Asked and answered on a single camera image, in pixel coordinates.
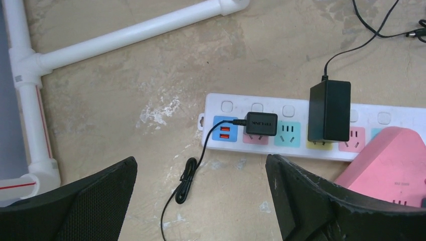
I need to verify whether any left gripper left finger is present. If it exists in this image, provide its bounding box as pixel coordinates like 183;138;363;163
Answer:
1;157;138;240

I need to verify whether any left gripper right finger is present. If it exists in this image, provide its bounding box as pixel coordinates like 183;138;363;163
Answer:
265;155;425;240

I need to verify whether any pink triangular power socket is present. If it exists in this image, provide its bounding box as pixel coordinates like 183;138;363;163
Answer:
335;127;425;208

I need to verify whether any black power adapter with switch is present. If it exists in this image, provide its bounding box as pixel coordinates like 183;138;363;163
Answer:
160;111;278;240

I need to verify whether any black cable with adapters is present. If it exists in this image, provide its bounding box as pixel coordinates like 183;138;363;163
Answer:
306;0;426;144

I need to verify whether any white multicolour power strip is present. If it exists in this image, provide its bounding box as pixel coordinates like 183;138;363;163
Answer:
197;93;425;162

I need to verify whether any white PVC pipe frame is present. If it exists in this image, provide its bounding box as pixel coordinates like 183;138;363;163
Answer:
1;1;249;201

